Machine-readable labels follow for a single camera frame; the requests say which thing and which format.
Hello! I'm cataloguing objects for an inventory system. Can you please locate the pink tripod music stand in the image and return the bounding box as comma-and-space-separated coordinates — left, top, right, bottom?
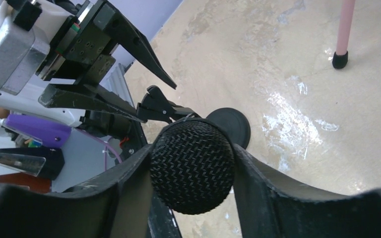
332, 0, 356, 69

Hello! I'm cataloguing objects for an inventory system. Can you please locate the black microphone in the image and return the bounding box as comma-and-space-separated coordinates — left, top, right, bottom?
149, 118, 235, 215

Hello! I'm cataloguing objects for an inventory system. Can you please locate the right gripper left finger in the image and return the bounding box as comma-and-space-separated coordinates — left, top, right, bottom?
0, 145, 153, 238

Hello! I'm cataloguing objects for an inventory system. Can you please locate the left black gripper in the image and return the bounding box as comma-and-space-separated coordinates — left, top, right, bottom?
36, 0, 177, 122

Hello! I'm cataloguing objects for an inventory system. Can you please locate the black microphone desk stand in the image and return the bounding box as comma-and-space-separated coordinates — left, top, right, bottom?
135, 85, 252, 150

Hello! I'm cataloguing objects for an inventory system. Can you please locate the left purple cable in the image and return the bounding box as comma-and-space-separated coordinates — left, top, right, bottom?
75, 128, 123, 172

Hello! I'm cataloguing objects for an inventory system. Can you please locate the purple bottle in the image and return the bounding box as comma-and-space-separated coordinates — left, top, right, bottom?
0, 114, 71, 148

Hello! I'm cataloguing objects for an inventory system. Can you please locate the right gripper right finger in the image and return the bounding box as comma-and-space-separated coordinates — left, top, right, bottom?
234, 145, 381, 238

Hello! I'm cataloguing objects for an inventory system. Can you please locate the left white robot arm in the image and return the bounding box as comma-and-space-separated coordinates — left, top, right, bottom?
0, 0, 176, 139

